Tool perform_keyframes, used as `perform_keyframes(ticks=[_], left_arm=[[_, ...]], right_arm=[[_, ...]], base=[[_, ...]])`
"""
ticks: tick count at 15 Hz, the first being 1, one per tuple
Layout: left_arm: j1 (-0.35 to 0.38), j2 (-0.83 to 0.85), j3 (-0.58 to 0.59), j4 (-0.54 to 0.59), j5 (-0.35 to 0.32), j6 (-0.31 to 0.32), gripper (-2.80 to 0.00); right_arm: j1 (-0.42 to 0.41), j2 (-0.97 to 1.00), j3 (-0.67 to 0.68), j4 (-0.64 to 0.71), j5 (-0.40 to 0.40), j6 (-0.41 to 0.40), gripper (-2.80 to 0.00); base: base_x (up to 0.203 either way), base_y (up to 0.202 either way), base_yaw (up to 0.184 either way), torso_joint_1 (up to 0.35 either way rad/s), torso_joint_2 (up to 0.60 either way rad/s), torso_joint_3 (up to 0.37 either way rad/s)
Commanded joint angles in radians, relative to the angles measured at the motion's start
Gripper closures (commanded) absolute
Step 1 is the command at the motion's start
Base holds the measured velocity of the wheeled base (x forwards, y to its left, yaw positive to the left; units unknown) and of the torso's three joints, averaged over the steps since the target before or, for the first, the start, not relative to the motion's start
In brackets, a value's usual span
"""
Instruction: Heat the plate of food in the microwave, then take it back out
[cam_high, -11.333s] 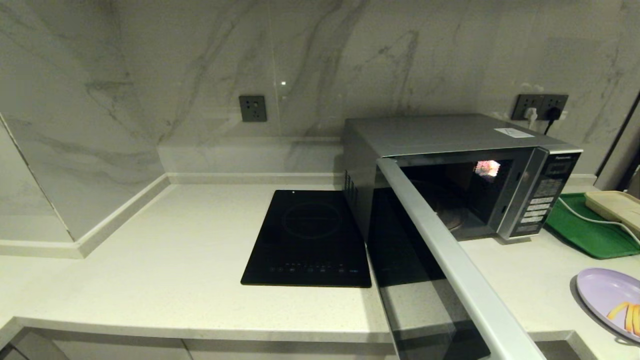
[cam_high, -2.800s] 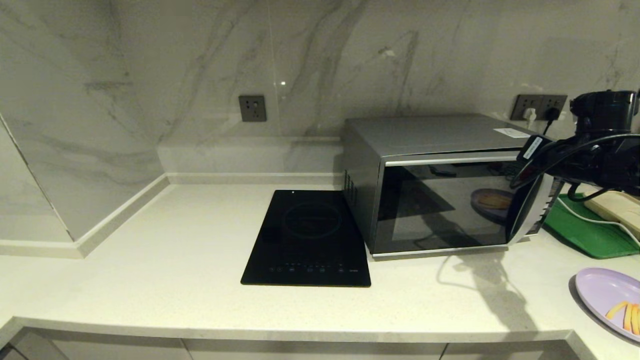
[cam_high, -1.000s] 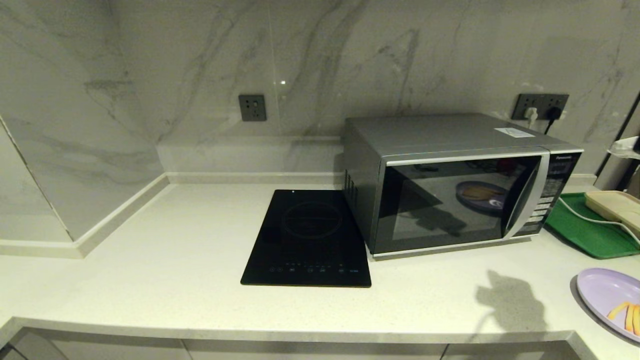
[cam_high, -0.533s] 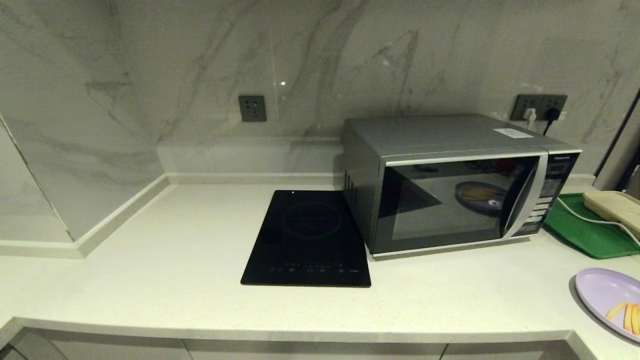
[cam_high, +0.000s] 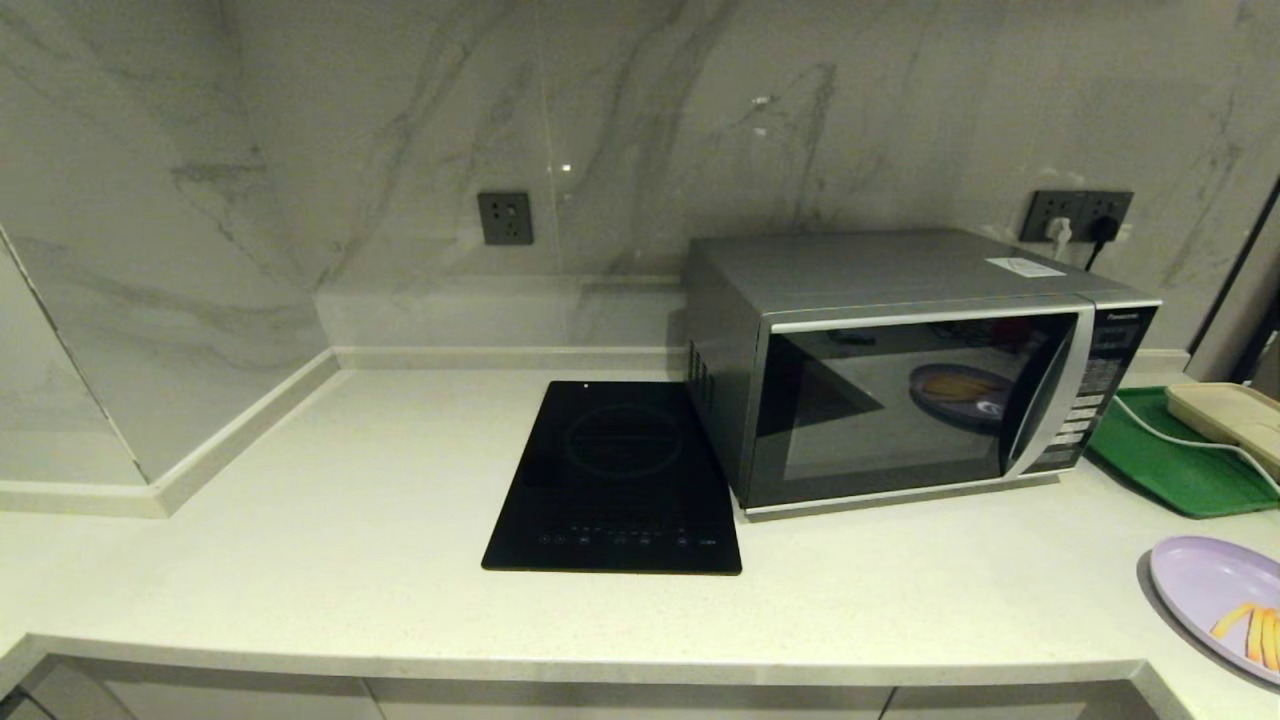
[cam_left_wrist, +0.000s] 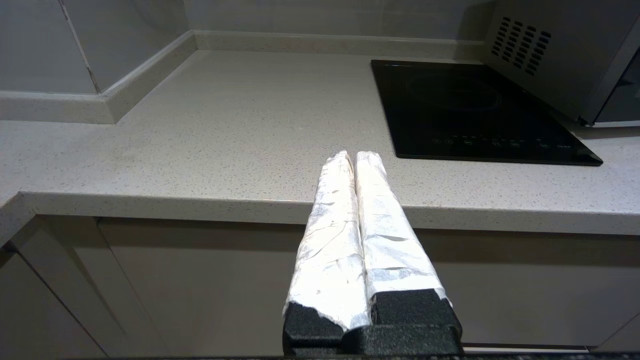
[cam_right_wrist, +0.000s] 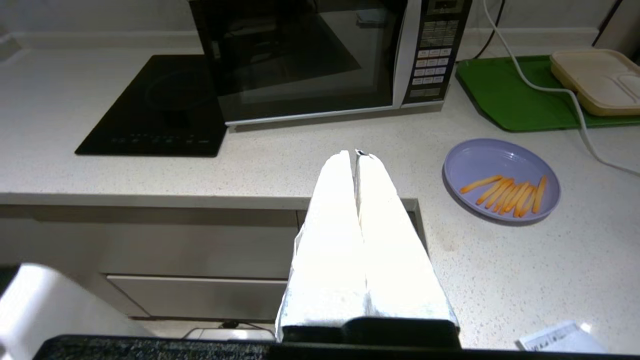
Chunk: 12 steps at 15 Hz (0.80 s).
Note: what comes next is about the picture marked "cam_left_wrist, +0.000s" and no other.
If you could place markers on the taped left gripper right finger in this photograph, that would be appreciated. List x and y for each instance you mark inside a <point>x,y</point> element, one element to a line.
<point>390,240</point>

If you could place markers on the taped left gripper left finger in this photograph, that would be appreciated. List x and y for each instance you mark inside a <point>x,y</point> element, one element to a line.
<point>330,250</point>

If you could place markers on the microwave door with dark glass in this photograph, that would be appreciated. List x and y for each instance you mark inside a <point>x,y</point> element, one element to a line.
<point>620,95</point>

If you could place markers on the silver Panasonic microwave oven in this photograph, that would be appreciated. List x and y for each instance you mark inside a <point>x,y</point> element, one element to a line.
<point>565,55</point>

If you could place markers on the beige cabinet door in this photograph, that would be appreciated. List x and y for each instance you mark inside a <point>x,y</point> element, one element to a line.
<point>625,342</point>
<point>225,290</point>

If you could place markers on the black induction cooktop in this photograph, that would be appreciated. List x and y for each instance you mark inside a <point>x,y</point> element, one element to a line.
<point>475,110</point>

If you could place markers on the angled cabinet corner panel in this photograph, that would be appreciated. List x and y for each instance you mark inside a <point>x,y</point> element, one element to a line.
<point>75,280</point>

